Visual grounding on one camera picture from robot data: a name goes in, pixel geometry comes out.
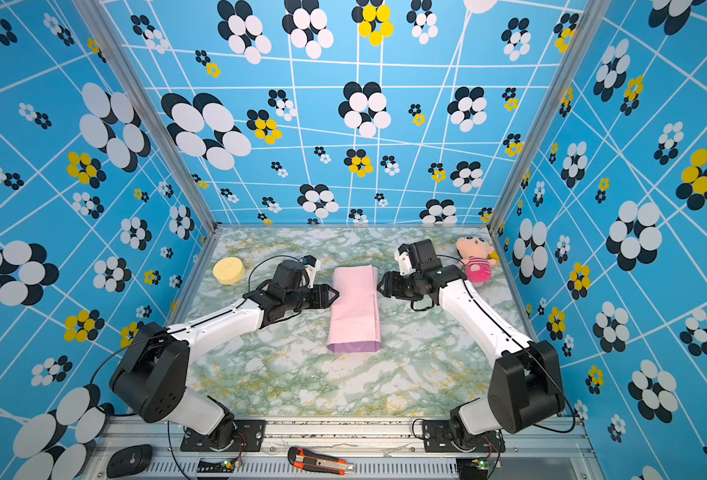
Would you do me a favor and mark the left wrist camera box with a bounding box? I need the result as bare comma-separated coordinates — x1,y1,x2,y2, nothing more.
301,255,321,288

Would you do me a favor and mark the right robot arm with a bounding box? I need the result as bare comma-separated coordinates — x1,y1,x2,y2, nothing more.
377,240,569,451

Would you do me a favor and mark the aluminium frame post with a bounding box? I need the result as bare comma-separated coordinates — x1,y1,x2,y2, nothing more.
489,0,611,235
74,1,218,235

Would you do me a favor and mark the right small circuit board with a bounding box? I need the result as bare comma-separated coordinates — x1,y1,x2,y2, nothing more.
455,458,491,478

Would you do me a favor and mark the pink plush doll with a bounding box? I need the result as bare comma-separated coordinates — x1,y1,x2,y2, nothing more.
455,236,499,285

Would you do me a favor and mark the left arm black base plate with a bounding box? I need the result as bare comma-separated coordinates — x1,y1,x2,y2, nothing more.
180,420,267,453

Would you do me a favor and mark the left small circuit board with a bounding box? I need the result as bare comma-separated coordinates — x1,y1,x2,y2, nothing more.
197,459,241,474

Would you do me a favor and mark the black computer mouse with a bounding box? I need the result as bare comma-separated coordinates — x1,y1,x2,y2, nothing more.
106,444,154,479

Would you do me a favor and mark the aluminium frame post right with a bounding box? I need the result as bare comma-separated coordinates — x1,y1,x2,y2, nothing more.
489,0,611,235

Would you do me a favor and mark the purple wrapping paper sheet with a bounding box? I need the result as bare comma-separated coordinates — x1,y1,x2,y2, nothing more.
328,265,381,354

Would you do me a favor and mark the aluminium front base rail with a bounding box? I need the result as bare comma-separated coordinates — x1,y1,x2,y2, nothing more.
82,416,605,479

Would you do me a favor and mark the yellow round sponge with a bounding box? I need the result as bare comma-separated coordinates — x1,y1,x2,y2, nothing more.
213,257,246,285

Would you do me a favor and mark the aluminium frame post left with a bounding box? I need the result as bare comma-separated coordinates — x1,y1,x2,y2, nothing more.
74,1,218,235

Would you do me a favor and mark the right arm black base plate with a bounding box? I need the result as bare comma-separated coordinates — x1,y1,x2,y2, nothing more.
421,419,507,455

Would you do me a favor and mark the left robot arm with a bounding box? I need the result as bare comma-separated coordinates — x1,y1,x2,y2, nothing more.
110,255,340,450

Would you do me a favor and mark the small circuit board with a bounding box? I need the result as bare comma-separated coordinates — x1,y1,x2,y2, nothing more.
197,459,241,474
455,458,491,478

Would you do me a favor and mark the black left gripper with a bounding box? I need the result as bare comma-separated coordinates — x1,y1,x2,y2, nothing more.
286,283,341,313

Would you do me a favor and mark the orange black utility knife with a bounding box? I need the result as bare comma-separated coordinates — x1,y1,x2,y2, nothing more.
288,447,355,476

